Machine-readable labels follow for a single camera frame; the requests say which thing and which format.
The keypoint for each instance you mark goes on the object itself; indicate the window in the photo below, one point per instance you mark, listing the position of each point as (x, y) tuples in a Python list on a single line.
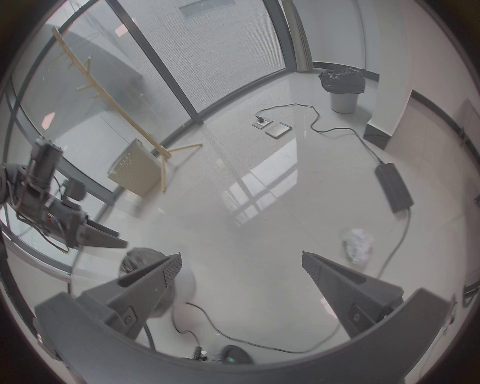
[(225, 56)]

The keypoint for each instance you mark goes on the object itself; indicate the cream perforated plastic basket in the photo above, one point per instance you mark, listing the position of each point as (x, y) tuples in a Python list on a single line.
[(135, 168)]

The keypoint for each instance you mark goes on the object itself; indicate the black power adapter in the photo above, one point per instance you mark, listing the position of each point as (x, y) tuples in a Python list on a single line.
[(393, 187)]

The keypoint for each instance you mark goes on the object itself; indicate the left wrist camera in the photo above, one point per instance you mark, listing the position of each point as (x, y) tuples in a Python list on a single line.
[(73, 193)]

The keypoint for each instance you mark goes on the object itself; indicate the black plastic bag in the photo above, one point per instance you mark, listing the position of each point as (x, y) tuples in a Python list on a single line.
[(138, 258), (341, 80)]

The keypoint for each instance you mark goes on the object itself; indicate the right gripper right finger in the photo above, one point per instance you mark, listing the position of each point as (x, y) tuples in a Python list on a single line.
[(348, 296)]

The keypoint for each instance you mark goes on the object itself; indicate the white paper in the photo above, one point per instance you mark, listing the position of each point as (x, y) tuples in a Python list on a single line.
[(356, 245)]

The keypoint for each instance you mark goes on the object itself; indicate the wooden coat rack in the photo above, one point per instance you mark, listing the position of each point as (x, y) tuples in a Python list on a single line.
[(120, 107)]

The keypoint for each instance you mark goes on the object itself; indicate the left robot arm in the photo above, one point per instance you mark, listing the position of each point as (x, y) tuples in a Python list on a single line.
[(41, 165)]

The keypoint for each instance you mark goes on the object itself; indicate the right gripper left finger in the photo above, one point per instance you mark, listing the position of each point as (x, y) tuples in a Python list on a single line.
[(142, 292)]

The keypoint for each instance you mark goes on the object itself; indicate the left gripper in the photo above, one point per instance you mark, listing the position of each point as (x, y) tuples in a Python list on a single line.
[(63, 221)]

